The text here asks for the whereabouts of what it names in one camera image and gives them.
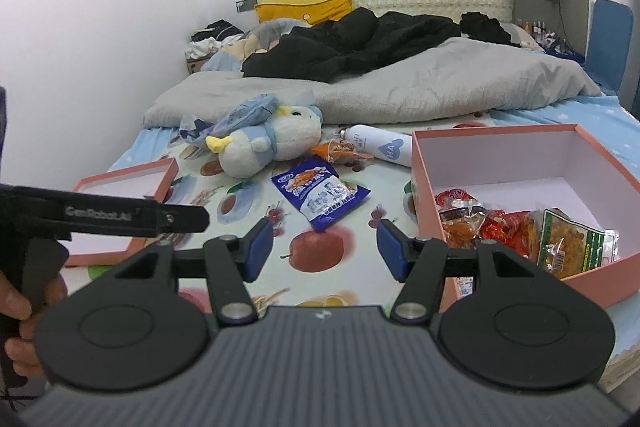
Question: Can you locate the white spray bottle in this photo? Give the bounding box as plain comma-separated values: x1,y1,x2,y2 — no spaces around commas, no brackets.
340,124,412,168

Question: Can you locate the pink box lid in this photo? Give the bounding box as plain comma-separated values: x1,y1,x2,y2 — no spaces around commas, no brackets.
64,158,178,267

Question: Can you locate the grey duvet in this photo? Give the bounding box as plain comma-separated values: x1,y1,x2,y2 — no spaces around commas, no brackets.
142,38,602,128

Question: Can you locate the printed fruit bed sheet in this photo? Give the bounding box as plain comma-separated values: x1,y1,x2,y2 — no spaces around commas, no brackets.
60,93,640,396

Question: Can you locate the blue white snack packet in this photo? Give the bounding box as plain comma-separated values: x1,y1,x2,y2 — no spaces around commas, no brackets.
271,155,370,232

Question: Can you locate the white blue plush duck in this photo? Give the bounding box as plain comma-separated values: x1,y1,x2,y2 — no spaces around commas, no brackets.
205,105,322,180

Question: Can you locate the orange snack packet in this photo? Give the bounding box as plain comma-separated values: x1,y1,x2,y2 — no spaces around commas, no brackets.
309,138,373,165

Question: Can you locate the pink open box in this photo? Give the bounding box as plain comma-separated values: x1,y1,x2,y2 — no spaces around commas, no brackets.
412,124,639,308

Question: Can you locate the black clothing pile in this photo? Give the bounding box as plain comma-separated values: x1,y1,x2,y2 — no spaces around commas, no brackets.
242,8,512,83

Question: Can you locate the orange red jerky packet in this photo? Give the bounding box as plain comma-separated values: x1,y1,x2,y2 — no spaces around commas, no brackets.
439,199,488,249

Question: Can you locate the yellow pillow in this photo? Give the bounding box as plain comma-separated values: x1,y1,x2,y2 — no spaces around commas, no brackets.
255,0,354,26

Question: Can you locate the green yellow snack packet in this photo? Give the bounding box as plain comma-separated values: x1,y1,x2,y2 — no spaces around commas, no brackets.
532,209,620,279

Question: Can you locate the red yellow cracker packet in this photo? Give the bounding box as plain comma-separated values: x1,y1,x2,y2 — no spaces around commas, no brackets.
480,209,538,262

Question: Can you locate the patterned blue pillow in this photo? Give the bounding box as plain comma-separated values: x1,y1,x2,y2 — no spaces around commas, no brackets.
200,18,309,72

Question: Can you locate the small red snack packet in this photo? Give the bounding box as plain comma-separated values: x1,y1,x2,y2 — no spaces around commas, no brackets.
435,188,475,210

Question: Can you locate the person's left hand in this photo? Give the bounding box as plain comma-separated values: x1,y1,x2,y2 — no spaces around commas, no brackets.
0,273,67,378

